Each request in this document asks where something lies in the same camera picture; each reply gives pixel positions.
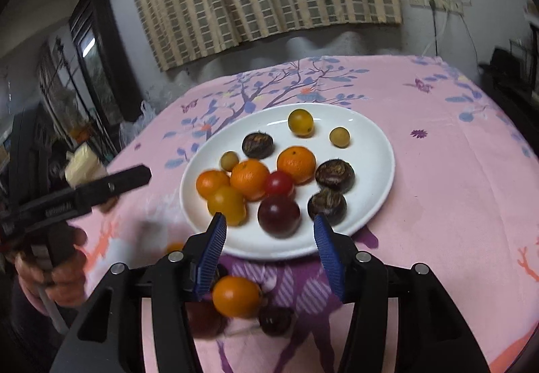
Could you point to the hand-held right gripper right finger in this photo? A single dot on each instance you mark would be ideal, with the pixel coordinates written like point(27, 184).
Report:
point(328, 255)

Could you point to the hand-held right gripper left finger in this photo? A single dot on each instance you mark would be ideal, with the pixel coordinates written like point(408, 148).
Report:
point(212, 255)

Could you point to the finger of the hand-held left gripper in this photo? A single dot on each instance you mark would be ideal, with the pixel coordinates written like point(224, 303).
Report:
point(126, 179)

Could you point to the orange mandarin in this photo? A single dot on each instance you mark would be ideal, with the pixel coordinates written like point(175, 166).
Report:
point(174, 248)
point(296, 163)
point(249, 179)
point(236, 296)
point(212, 182)

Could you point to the brown water chestnut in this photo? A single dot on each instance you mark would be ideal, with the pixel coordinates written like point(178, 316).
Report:
point(257, 144)
point(326, 207)
point(334, 175)

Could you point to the yellowish mandarin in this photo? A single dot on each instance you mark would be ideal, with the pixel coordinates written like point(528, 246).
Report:
point(227, 204)

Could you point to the large dark purple plum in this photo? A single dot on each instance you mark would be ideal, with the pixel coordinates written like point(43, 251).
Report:
point(278, 216)

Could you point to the dark chestnut off plate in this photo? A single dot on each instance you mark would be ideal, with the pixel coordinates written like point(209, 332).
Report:
point(276, 320)

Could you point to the red cherry tomato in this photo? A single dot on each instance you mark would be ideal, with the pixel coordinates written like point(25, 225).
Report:
point(278, 183)

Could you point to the small green jujube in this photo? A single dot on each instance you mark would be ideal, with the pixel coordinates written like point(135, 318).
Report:
point(229, 160)
point(339, 136)

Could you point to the white oval plate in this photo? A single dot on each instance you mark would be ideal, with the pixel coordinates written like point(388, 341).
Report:
point(362, 137)

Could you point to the yellow green tomato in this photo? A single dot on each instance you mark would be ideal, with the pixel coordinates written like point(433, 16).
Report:
point(301, 122)

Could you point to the person's left hand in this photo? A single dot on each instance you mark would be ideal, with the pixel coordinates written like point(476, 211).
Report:
point(67, 276)

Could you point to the plastic jar with cream lid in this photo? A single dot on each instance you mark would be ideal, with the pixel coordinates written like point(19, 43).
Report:
point(82, 164)

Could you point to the clear plastic bag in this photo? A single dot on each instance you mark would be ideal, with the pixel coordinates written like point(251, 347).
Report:
point(137, 124)

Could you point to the dark framed painting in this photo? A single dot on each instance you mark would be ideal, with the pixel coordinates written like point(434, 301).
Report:
point(101, 61)

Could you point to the pink deer printed tablecloth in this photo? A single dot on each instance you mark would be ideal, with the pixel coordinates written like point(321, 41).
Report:
point(442, 209)

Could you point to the white wall socket strip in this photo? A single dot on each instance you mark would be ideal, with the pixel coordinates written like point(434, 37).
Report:
point(436, 2)

